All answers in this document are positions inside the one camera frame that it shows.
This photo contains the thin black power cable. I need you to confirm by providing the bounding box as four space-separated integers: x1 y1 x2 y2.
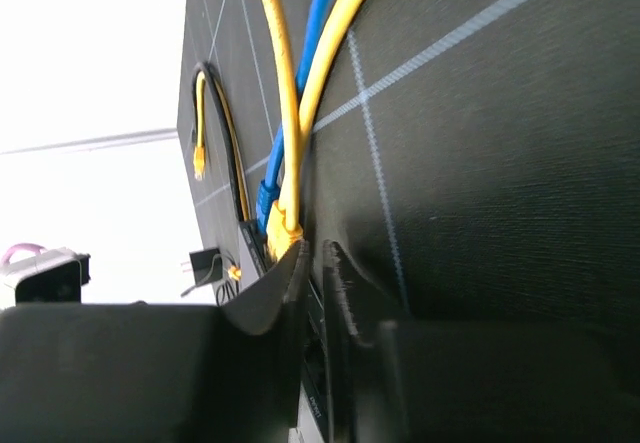
179 253 242 307

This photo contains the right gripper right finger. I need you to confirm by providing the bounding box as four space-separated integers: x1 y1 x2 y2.
322 240 639 442

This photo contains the black power adapter plug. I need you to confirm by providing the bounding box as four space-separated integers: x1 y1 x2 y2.
181 248 223 287

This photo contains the yellow ethernet cable short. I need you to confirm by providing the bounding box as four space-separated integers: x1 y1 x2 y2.
299 0 364 144

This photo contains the black ethernet cable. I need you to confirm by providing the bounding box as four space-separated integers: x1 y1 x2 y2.
190 61 247 222

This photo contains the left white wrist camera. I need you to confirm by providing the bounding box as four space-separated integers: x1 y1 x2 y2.
1 243 91 310

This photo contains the yellow ethernet cable long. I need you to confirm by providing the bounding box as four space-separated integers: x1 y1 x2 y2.
261 0 303 260

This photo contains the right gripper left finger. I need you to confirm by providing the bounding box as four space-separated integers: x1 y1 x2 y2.
0 238 311 443

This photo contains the blue ethernet cable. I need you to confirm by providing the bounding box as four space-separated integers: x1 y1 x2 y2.
254 0 346 237

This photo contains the black network switch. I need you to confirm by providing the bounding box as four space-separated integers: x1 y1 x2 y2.
238 220 330 442

